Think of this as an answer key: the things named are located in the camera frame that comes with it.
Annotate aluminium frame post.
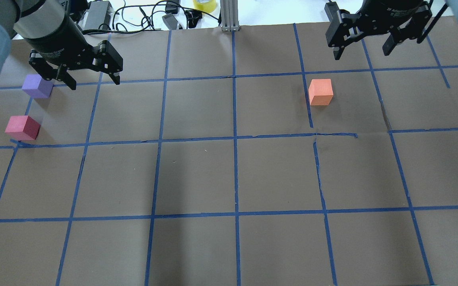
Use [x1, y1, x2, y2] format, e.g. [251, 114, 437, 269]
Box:
[219, 0, 240, 31]

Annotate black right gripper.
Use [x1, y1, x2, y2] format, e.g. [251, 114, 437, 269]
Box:
[324, 0, 432, 60]

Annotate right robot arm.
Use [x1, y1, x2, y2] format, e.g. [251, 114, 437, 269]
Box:
[324, 0, 458, 60]

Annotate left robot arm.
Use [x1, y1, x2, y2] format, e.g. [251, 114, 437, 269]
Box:
[0, 0, 124, 90]

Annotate pink foam block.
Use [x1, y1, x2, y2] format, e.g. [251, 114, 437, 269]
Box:
[5, 115, 41, 141]

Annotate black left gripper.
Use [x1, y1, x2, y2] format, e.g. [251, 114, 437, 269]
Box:
[21, 16, 124, 91]

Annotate black power adapter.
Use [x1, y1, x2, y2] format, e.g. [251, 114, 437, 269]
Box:
[83, 0, 113, 30]

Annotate purple foam block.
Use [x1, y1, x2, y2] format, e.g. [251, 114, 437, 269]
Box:
[21, 74, 54, 99]

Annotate orange foam block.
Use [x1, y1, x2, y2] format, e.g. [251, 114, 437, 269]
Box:
[308, 79, 333, 106]

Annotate yellow tape roll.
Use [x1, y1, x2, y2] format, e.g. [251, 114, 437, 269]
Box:
[192, 0, 217, 13]

